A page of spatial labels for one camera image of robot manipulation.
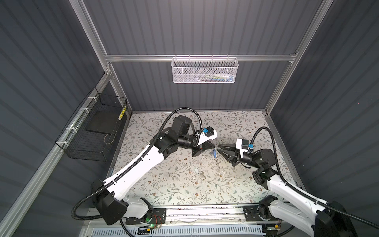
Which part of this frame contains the white wire mesh basket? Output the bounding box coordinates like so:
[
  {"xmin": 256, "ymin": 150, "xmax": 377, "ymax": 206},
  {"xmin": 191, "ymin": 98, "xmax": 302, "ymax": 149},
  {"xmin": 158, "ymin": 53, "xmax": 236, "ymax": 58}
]
[{"xmin": 171, "ymin": 56, "xmax": 239, "ymax": 84}]

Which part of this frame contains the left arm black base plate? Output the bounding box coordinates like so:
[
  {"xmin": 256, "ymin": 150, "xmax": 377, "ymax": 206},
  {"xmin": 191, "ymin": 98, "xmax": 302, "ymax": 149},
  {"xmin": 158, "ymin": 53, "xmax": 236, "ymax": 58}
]
[{"xmin": 124, "ymin": 208, "xmax": 167, "ymax": 225}]

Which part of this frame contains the yellow marker pen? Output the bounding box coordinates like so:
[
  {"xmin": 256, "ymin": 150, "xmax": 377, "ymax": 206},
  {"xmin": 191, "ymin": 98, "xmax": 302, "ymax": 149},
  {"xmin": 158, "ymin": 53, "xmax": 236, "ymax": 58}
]
[{"xmin": 118, "ymin": 106, "xmax": 126, "ymax": 120}]

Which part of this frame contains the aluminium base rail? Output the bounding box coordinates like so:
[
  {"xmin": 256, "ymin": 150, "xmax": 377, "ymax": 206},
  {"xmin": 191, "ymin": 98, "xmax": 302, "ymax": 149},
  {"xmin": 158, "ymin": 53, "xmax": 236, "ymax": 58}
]
[{"xmin": 82, "ymin": 202, "xmax": 323, "ymax": 229}]

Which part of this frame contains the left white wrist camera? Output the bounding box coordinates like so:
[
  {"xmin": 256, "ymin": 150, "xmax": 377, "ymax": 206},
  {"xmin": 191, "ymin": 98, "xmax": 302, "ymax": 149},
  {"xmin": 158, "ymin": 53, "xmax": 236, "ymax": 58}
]
[{"xmin": 197, "ymin": 126, "xmax": 218, "ymax": 146}]

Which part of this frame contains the white tube in basket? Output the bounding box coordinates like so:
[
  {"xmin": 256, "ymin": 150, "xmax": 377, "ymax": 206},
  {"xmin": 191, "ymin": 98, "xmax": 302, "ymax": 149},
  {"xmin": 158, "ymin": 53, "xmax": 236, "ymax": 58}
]
[{"xmin": 214, "ymin": 74, "xmax": 235, "ymax": 82}]

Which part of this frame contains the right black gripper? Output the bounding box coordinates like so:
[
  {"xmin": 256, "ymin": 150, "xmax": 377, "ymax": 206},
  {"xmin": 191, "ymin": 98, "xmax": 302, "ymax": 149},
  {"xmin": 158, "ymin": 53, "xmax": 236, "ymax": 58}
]
[{"xmin": 218, "ymin": 145, "xmax": 261, "ymax": 171}]

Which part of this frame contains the white perforated vent strip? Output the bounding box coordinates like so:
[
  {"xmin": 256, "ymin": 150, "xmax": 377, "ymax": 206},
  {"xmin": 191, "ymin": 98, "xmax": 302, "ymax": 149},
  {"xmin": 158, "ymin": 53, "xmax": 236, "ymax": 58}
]
[{"xmin": 88, "ymin": 224, "xmax": 264, "ymax": 237}]

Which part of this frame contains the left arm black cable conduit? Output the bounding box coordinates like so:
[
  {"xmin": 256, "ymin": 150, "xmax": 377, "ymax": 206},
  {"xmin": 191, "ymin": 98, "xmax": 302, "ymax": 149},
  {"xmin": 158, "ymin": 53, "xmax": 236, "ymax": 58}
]
[{"xmin": 70, "ymin": 107, "xmax": 203, "ymax": 221}]

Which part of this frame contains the black foam pad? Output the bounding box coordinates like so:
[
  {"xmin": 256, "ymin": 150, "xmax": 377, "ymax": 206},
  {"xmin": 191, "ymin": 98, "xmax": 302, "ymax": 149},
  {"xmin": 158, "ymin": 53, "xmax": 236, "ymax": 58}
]
[{"xmin": 86, "ymin": 111, "xmax": 119, "ymax": 135}]

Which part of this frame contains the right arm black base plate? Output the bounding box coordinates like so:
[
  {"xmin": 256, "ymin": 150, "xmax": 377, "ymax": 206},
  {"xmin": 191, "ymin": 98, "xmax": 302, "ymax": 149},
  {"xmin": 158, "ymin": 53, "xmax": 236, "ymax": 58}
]
[{"xmin": 242, "ymin": 205, "xmax": 280, "ymax": 222}]

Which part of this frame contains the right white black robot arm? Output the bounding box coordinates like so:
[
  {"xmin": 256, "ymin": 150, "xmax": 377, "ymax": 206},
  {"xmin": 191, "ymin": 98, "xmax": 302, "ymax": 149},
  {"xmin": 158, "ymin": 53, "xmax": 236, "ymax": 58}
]
[{"xmin": 217, "ymin": 139, "xmax": 357, "ymax": 237}]

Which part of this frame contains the black wire basket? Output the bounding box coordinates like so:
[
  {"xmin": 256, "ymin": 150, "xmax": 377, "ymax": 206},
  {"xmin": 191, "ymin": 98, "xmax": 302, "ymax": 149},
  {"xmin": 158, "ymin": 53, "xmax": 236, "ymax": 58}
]
[{"xmin": 56, "ymin": 88, "xmax": 128, "ymax": 162}]

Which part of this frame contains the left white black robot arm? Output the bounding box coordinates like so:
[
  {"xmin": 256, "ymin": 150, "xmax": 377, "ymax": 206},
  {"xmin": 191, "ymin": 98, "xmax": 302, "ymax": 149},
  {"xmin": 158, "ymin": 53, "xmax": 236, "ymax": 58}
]
[{"xmin": 92, "ymin": 115, "xmax": 217, "ymax": 225}]

